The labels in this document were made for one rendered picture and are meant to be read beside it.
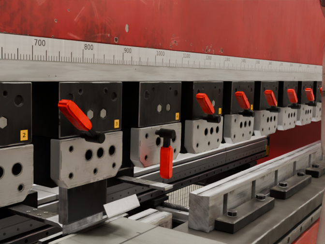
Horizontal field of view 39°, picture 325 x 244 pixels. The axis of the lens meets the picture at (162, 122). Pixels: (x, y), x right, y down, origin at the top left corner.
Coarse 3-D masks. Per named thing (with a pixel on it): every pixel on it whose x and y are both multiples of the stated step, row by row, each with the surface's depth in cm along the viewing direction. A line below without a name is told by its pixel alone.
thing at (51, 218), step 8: (32, 192) 94; (24, 200) 92; (32, 200) 94; (0, 208) 88; (8, 208) 89; (16, 208) 89; (24, 208) 89; (32, 208) 89; (0, 216) 88; (8, 216) 89; (24, 216) 86; (32, 216) 85; (40, 216) 84; (48, 216) 85; (56, 216) 85; (56, 224) 82
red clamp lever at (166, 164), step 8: (160, 136) 88; (168, 136) 87; (168, 144) 88; (160, 152) 89; (168, 152) 88; (160, 160) 89; (168, 160) 88; (160, 168) 89; (168, 168) 88; (160, 176) 89; (168, 176) 88
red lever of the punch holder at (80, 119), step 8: (64, 104) 64; (72, 104) 65; (64, 112) 65; (72, 112) 65; (80, 112) 66; (72, 120) 67; (80, 120) 66; (88, 120) 68; (80, 128) 68; (88, 128) 68; (80, 136) 72; (88, 136) 70; (96, 136) 70; (104, 136) 70
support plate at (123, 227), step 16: (112, 224) 83; (128, 224) 83; (144, 224) 83; (64, 240) 75; (80, 240) 75; (96, 240) 75; (112, 240) 75; (144, 240) 76; (160, 240) 76; (176, 240) 76; (192, 240) 76; (208, 240) 77
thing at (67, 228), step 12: (60, 192) 76; (72, 192) 76; (84, 192) 79; (96, 192) 82; (60, 204) 76; (72, 204) 77; (84, 204) 79; (96, 204) 82; (60, 216) 77; (72, 216) 77; (84, 216) 79; (96, 216) 83; (72, 228) 78
